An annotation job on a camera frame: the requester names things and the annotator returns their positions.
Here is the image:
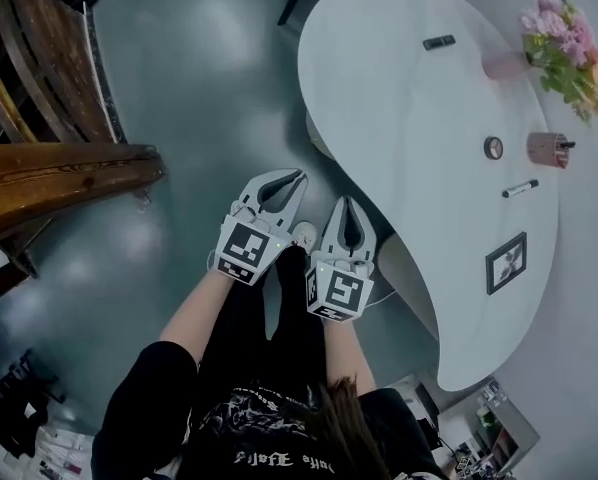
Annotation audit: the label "black printed t-shirt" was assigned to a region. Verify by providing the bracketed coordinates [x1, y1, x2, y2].
[92, 340, 450, 480]

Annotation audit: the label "brown wooden stair stringer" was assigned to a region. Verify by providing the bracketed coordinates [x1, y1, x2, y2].
[0, 142, 169, 252]

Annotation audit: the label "white curved desk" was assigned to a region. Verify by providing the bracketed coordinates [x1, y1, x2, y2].
[297, 0, 560, 393]

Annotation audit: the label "pink vase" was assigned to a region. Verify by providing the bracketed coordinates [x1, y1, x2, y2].
[482, 50, 533, 79]

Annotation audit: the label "pink pen cup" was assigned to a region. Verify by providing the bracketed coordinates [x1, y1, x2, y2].
[526, 131, 570, 169]

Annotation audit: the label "grey shelf unit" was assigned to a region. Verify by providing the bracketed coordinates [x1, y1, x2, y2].
[436, 375, 540, 480]

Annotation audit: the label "black trousers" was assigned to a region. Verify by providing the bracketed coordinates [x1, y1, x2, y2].
[226, 245, 330, 394]

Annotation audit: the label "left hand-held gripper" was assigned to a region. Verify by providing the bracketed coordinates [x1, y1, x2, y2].
[208, 168, 309, 287]

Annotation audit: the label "black and white marker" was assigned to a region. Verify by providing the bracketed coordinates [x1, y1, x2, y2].
[501, 179, 540, 199]

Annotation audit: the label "dark wooden staircase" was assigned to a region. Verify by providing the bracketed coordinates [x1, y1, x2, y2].
[0, 0, 128, 309]

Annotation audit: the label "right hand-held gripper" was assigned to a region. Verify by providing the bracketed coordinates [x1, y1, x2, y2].
[304, 195, 378, 324]

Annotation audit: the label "white sneaker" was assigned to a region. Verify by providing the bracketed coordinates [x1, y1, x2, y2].
[291, 221, 319, 249]

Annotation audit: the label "black metal equipment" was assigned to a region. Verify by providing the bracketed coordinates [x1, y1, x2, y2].
[0, 347, 60, 459]

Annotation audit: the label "person's left forearm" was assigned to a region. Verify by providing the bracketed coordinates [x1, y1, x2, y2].
[158, 270, 230, 364]

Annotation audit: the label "black picture frame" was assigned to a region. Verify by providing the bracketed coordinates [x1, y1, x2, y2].
[485, 231, 529, 297]

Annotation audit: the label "pink flower bouquet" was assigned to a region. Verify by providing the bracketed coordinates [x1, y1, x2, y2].
[520, 0, 598, 127]

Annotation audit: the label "small black box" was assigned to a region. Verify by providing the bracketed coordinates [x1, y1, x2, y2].
[422, 34, 457, 51]

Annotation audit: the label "white cable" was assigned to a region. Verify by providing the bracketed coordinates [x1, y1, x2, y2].
[363, 286, 399, 307]

